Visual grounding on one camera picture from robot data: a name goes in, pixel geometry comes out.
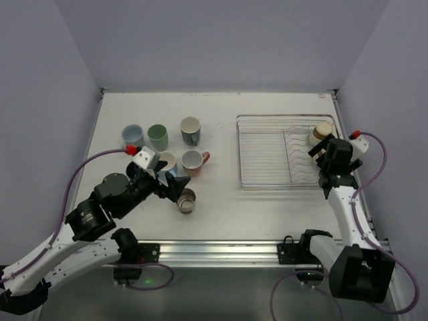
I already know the light blue mug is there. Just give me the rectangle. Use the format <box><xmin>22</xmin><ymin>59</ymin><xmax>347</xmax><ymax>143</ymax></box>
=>
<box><xmin>158</xmin><ymin>151</ymin><xmax>178</xmax><ymax>178</ymax></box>

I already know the cream cup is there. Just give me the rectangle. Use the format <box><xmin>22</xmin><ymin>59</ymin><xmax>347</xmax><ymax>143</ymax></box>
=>
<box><xmin>308</xmin><ymin>121</ymin><xmax>333</xmax><ymax>146</ymax></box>
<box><xmin>176</xmin><ymin>188</ymin><xmax>196</xmax><ymax>215</ymax></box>
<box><xmin>313</xmin><ymin>149</ymin><xmax>326</xmax><ymax>166</ymax></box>

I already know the pink mug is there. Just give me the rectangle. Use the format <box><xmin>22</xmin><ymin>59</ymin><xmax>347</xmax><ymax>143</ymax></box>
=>
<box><xmin>181</xmin><ymin>150</ymin><xmax>211</xmax><ymax>177</ymax></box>

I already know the dark blue mug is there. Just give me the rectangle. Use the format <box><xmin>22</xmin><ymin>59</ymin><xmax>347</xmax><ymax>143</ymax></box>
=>
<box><xmin>126</xmin><ymin>163</ymin><xmax>141</xmax><ymax>180</ymax></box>

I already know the sage green cup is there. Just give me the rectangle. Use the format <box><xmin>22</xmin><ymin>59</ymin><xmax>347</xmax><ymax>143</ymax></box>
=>
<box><xmin>147</xmin><ymin>124</ymin><xmax>169</xmax><ymax>152</ymax></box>

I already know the pale blue footed cup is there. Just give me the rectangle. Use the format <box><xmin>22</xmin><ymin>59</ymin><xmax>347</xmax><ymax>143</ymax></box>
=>
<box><xmin>121</xmin><ymin>124</ymin><xmax>144</xmax><ymax>148</ymax></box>

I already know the teal grey mug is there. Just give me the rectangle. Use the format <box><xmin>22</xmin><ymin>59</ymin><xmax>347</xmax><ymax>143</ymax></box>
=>
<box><xmin>180</xmin><ymin>116</ymin><xmax>201</xmax><ymax>146</ymax></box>

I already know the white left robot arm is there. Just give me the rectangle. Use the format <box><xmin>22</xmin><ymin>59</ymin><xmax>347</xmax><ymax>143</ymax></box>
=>
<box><xmin>1</xmin><ymin>163</ymin><xmax>191</xmax><ymax>316</ymax></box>

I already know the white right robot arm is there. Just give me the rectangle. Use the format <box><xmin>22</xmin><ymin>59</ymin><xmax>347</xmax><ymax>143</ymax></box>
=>
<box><xmin>306</xmin><ymin>134</ymin><xmax>395</xmax><ymax>304</ymax></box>

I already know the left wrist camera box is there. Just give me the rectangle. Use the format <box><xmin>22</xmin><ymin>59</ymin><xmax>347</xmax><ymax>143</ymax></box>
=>
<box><xmin>131</xmin><ymin>146</ymin><xmax>160</xmax><ymax>171</ymax></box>

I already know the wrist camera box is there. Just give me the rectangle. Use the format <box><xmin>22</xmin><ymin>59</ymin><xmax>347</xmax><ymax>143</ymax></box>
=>
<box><xmin>131</xmin><ymin>146</ymin><xmax>160</xmax><ymax>171</ymax></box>
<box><xmin>348</xmin><ymin>130</ymin><xmax>369</xmax><ymax>161</ymax></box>

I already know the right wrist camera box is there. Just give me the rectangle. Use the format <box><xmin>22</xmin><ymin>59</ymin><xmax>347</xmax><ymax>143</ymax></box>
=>
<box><xmin>348</xmin><ymin>130</ymin><xmax>369</xmax><ymax>161</ymax></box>

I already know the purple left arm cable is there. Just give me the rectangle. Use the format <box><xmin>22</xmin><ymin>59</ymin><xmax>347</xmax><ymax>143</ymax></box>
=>
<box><xmin>0</xmin><ymin>144</ymin><xmax>175</xmax><ymax>292</ymax></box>

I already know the metal wire dish rack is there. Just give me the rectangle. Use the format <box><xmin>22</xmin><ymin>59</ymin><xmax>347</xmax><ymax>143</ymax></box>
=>
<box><xmin>235</xmin><ymin>114</ymin><xmax>342</xmax><ymax>192</ymax></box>

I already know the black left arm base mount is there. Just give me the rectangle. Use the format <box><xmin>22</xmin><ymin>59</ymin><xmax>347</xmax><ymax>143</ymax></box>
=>
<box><xmin>111</xmin><ymin>228</ymin><xmax>161</xmax><ymax>286</ymax></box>

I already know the aluminium front rail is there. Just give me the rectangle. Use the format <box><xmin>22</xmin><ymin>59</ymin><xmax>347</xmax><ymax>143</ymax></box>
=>
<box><xmin>100</xmin><ymin>239</ymin><xmax>392</xmax><ymax>268</ymax></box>

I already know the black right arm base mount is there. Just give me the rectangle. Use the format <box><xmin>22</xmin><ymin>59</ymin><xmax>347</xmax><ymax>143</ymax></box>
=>
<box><xmin>272</xmin><ymin>229</ymin><xmax>336</xmax><ymax>292</ymax></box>

